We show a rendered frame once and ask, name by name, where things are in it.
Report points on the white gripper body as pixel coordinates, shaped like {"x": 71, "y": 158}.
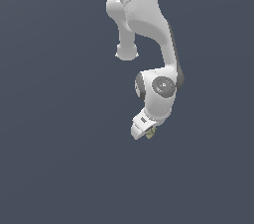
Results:
{"x": 140, "y": 125}

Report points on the small olive green object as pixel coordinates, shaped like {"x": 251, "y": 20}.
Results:
{"x": 150, "y": 133}

